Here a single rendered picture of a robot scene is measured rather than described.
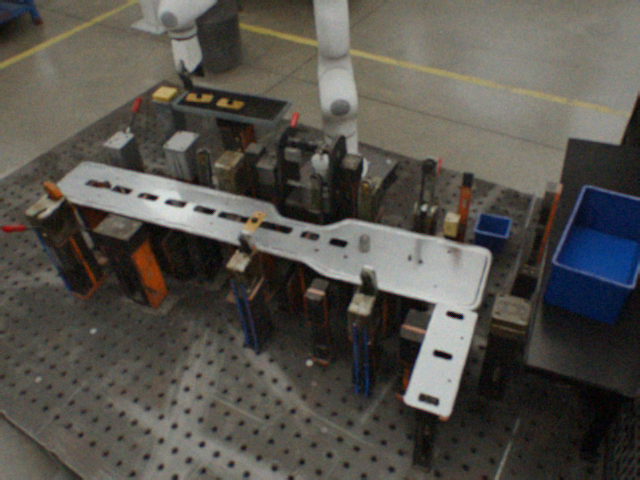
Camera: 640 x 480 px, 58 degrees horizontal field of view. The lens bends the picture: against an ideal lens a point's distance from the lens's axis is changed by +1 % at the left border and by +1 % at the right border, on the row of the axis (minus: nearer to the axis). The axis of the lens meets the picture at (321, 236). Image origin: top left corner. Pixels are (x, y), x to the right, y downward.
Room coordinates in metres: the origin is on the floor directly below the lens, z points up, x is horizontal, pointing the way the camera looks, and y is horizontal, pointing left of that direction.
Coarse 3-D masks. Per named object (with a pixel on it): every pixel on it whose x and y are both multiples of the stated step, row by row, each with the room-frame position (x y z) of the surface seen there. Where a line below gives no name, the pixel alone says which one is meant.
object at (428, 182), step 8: (424, 160) 1.19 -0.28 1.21; (432, 160) 1.19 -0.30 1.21; (424, 168) 1.16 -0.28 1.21; (432, 168) 1.16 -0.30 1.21; (424, 176) 1.18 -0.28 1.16; (432, 176) 1.17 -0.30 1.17; (424, 184) 1.18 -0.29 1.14; (432, 184) 1.17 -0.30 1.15; (424, 192) 1.18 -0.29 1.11; (432, 192) 1.16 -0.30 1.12; (424, 200) 1.17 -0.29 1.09; (432, 200) 1.16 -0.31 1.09
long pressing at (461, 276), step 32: (64, 192) 1.47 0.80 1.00; (96, 192) 1.46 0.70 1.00; (160, 192) 1.43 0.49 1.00; (192, 192) 1.42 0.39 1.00; (224, 192) 1.39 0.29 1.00; (160, 224) 1.28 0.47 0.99; (192, 224) 1.26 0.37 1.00; (224, 224) 1.25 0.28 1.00; (288, 224) 1.23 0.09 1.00; (352, 224) 1.20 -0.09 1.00; (288, 256) 1.10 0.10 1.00; (320, 256) 1.08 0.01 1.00; (352, 256) 1.07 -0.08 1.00; (384, 256) 1.06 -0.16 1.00; (416, 256) 1.05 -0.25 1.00; (448, 256) 1.04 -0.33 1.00; (480, 256) 1.03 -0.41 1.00; (384, 288) 0.95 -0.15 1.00; (416, 288) 0.94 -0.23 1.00; (448, 288) 0.93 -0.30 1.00; (480, 288) 0.92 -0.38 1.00
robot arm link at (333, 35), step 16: (320, 0) 1.71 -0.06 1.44; (336, 0) 1.70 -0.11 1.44; (320, 16) 1.68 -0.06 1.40; (336, 16) 1.67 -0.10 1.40; (320, 32) 1.68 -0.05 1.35; (336, 32) 1.66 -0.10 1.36; (320, 48) 1.70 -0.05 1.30; (336, 48) 1.67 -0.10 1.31; (320, 64) 1.77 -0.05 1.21; (336, 64) 1.75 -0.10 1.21
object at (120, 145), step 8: (112, 136) 1.68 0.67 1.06; (120, 136) 1.68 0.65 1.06; (128, 136) 1.67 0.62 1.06; (104, 144) 1.64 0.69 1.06; (112, 144) 1.63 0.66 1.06; (120, 144) 1.63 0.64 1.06; (128, 144) 1.65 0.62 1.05; (136, 144) 1.68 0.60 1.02; (112, 152) 1.62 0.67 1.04; (120, 152) 1.61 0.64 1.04; (128, 152) 1.63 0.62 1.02; (136, 152) 1.67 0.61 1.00; (112, 160) 1.63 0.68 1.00; (120, 160) 1.61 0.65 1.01; (128, 160) 1.62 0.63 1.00; (136, 160) 1.66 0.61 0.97; (128, 168) 1.61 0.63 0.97; (136, 168) 1.64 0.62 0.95; (128, 192) 1.63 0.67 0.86
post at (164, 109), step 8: (176, 96) 1.77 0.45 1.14; (160, 104) 1.74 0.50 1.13; (168, 104) 1.72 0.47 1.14; (160, 112) 1.74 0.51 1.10; (168, 112) 1.73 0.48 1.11; (176, 112) 1.74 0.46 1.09; (160, 120) 1.75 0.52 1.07; (168, 120) 1.73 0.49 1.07; (176, 120) 1.73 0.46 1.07; (184, 120) 1.77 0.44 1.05; (168, 128) 1.73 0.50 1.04; (176, 128) 1.72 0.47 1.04; (184, 128) 1.77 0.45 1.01; (168, 136) 1.75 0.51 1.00
